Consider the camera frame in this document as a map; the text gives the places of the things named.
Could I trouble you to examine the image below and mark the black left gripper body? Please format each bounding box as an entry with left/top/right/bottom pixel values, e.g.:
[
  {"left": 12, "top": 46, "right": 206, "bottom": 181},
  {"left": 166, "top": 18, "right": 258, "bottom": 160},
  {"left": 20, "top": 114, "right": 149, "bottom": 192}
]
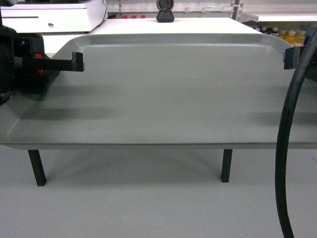
[{"left": 14, "top": 33, "right": 60, "bottom": 94}]

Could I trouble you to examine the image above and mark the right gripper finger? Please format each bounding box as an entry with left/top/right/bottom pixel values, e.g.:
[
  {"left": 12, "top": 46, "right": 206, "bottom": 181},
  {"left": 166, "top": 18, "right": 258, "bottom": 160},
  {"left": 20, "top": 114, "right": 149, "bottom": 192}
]
[{"left": 283, "top": 46, "right": 304, "bottom": 70}]

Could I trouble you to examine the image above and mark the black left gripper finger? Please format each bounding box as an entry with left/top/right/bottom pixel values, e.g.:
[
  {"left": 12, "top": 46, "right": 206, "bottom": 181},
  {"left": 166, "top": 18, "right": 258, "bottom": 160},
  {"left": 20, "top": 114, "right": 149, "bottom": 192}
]
[{"left": 23, "top": 52, "right": 85, "bottom": 72}]

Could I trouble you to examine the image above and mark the grey rectangular serving tray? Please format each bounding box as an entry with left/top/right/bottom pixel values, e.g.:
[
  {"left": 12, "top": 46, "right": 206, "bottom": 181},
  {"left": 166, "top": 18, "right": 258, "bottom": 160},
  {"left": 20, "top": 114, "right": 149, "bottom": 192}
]
[{"left": 0, "top": 33, "right": 317, "bottom": 151}]

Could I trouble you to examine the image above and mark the yellow juice bottle front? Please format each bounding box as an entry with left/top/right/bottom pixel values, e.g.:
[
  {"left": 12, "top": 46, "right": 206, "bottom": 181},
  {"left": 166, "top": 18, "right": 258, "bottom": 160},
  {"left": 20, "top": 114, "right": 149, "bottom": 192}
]
[{"left": 284, "top": 30, "right": 296, "bottom": 46}]

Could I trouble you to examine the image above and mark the yellow juice bottle left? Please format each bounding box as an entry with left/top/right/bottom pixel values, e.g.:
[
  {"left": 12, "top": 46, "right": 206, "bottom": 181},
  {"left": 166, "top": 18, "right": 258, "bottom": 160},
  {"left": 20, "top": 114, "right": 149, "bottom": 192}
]
[{"left": 278, "top": 30, "right": 287, "bottom": 40}]

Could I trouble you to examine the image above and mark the white cash register drawer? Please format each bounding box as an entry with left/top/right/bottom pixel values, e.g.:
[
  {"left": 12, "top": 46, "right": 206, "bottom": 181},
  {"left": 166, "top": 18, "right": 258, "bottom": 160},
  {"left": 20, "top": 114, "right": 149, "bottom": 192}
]
[{"left": 0, "top": 0, "right": 107, "bottom": 33}]

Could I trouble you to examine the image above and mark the black barcode scanner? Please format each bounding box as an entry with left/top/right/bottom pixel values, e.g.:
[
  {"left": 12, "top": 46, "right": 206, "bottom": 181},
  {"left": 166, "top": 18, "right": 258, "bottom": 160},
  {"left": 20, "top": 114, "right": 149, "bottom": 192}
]
[{"left": 156, "top": 0, "right": 174, "bottom": 23}]

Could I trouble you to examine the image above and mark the black table leg left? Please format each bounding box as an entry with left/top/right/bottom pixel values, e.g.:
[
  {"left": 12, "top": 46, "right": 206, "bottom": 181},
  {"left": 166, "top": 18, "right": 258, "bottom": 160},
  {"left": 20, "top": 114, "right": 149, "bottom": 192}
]
[{"left": 28, "top": 150, "right": 47, "bottom": 186}]

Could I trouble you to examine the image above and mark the black table leg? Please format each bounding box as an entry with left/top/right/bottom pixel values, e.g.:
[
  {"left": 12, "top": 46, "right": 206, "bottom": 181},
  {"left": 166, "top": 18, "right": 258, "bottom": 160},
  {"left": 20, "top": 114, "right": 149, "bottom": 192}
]
[
  {"left": 221, "top": 149, "right": 233, "bottom": 183},
  {"left": 28, "top": 150, "right": 47, "bottom": 186}
]

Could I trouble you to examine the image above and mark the black table leg right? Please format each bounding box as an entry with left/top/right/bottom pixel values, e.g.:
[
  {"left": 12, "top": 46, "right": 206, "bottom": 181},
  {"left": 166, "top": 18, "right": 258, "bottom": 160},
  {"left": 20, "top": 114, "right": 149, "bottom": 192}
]
[{"left": 221, "top": 149, "right": 233, "bottom": 183}]

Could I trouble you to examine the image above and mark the thick black cable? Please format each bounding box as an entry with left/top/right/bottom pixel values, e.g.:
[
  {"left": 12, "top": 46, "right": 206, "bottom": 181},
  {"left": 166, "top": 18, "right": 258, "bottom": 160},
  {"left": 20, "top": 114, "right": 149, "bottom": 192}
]
[{"left": 274, "top": 24, "right": 317, "bottom": 238}]

